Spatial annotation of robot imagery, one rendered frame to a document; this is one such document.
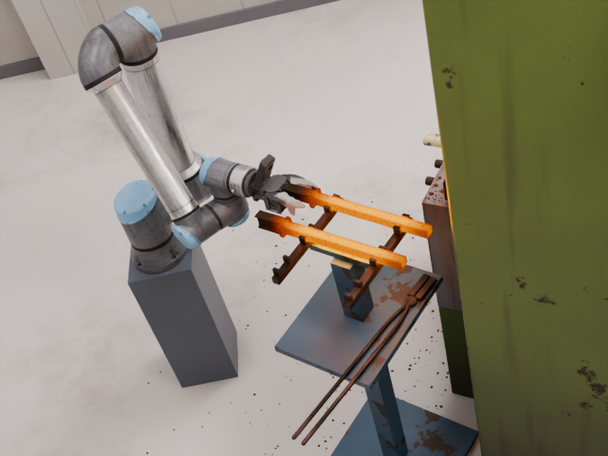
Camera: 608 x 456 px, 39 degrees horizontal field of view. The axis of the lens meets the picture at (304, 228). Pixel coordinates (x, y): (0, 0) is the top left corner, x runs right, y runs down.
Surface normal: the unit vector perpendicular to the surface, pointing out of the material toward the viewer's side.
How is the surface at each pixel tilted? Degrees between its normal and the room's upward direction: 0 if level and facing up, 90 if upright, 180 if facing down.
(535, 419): 90
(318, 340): 0
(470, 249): 90
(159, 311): 90
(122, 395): 0
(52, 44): 90
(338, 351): 0
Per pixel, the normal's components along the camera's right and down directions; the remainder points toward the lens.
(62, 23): 0.08, 0.68
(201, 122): -0.21, -0.70
